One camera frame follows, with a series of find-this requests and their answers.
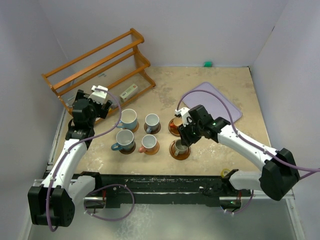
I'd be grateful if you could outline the teal patterned mug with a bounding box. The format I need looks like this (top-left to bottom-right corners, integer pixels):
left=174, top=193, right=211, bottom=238
left=111, top=129, right=135, bottom=151

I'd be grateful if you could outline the ringed brown coaster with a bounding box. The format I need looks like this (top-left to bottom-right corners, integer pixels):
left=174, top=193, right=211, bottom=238
left=169, top=140, right=191, bottom=161
left=168, top=118, right=180, bottom=137

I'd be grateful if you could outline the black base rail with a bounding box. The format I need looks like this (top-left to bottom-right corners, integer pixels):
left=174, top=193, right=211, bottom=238
left=80, top=171, right=251, bottom=208

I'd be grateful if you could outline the green staples box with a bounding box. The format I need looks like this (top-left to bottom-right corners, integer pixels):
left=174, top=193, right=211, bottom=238
left=119, top=83, right=139, bottom=103

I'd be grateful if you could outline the light wooden coaster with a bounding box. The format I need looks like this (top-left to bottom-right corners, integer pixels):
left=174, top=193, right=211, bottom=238
left=143, top=141, right=160, bottom=155
left=131, top=123, right=140, bottom=133

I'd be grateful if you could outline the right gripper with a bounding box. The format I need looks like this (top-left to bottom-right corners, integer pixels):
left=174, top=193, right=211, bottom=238
left=177, top=117, right=203, bottom=147

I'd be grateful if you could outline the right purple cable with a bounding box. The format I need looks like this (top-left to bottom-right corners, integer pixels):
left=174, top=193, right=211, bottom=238
left=176, top=89, right=320, bottom=217

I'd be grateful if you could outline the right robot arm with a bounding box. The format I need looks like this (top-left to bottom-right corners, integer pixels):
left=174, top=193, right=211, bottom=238
left=174, top=105, right=300, bottom=201

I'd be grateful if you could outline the orange wooden three-tier shelf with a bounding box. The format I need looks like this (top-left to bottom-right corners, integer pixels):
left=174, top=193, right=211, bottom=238
left=42, top=28, right=156, bottom=114

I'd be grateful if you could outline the small grey green cup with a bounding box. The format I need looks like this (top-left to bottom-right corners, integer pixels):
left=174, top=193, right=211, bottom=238
left=173, top=139, right=188, bottom=156

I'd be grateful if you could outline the orange cup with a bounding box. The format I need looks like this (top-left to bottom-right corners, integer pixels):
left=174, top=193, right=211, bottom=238
left=169, top=117, right=183, bottom=130

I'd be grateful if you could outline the dark walnut coaster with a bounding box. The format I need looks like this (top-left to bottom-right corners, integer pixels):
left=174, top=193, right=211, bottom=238
left=119, top=142, right=136, bottom=155
left=143, top=122, right=161, bottom=135

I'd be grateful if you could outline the large light blue mug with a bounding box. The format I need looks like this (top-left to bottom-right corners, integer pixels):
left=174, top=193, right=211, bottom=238
left=116, top=108, right=138, bottom=131

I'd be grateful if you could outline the green object by wall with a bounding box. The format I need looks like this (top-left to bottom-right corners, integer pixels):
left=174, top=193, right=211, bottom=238
left=203, top=61, right=213, bottom=68

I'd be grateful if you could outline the pink mug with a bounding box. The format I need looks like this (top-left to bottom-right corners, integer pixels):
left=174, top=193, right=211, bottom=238
left=138, top=134, right=157, bottom=153

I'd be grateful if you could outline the yellow tape roll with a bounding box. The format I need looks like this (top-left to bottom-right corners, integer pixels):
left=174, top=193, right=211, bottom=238
left=220, top=168, right=231, bottom=178

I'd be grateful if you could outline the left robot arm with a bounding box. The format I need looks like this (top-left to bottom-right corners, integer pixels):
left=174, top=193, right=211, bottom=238
left=27, top=85, right=113, bottom=232

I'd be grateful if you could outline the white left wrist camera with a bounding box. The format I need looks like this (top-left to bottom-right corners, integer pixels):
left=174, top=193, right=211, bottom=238
left=88, top=85, right=108, bottom=105

